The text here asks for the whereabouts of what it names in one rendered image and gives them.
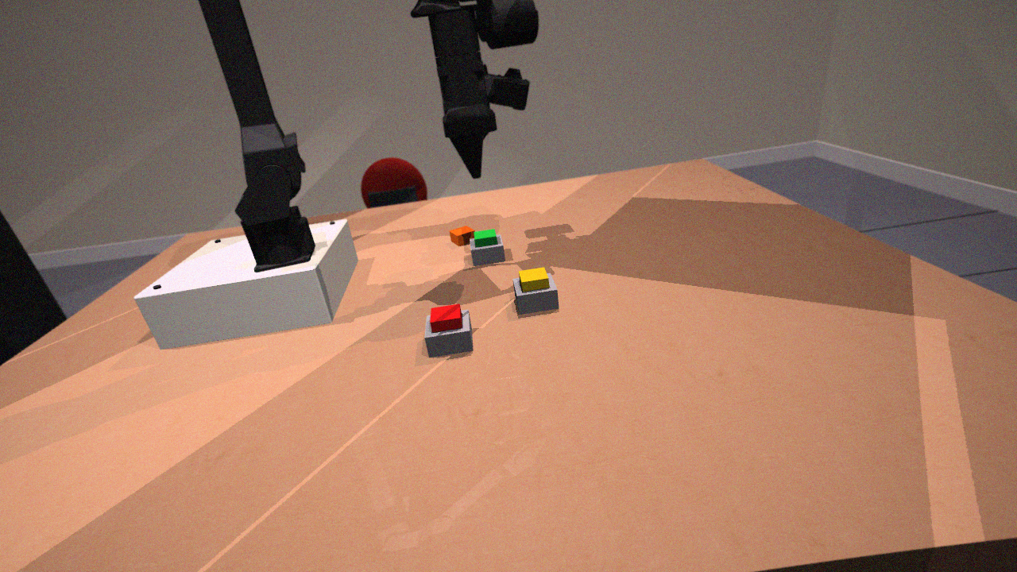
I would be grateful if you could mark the green button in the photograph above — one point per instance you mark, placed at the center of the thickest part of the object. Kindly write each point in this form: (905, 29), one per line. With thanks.
(486, 248)

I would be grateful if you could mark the red button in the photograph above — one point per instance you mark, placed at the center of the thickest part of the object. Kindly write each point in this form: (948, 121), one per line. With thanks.
(448, 331)

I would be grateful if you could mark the orange cube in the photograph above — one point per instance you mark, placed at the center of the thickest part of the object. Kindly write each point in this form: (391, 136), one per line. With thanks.
(462, 235)

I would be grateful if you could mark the yellow button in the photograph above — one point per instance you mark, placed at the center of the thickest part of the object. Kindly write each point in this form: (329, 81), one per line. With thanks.
(535, 291)

